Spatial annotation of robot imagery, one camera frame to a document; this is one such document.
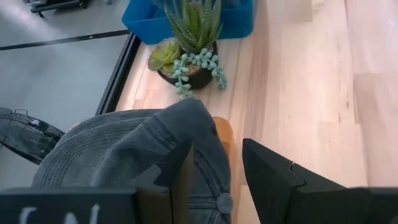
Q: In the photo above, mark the dark gray cap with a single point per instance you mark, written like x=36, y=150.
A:
x=124, y=149

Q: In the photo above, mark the black floor fan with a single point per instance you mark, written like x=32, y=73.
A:
x=28, y=137

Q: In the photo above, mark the metal desk foot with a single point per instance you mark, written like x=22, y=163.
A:
x=56, y=5

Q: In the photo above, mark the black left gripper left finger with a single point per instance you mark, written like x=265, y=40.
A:
x=77, y=205

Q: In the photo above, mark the blue plastic tray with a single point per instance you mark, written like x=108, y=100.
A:
x=146, y=21

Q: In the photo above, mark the black aluminium table frame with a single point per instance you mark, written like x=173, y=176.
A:
x=118, y=77

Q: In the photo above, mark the potted succulent plant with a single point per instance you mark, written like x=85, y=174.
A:
x=192, y=37

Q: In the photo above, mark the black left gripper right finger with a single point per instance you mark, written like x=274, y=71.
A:
x=280, y=193

